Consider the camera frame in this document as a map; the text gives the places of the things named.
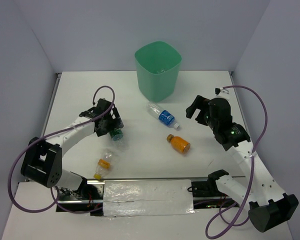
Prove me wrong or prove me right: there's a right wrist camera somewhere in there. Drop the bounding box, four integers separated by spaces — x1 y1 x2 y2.
215 87 230 101

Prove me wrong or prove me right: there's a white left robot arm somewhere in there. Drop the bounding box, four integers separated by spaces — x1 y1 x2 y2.
20 98 124 200

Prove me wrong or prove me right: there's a blue label clear bottle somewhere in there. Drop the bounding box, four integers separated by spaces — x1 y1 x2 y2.
154 68 172 75

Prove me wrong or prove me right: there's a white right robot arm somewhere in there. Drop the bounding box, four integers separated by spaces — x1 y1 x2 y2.
186 95 299 233

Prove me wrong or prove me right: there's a blue label bottle white cap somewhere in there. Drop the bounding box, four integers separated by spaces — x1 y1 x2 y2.
146 102 180 130

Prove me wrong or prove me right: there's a silver tape patch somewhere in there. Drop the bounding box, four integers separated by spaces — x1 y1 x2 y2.
102 179 195 217

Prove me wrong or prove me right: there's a green plastic bin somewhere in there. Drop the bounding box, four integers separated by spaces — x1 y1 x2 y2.
134 41 182 103

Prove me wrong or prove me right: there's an orange label bottle yellow cap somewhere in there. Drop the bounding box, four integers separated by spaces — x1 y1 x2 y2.
93 148 118 180

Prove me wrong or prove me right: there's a black metal base rail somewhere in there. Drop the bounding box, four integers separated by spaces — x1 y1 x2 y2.
56 179 234 217

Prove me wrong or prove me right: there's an orange juice bottle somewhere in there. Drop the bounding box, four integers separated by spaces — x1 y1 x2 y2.
166 134 191 154

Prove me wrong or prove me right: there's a green label clear bottle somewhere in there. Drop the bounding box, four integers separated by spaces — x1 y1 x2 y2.
109 128 129 152

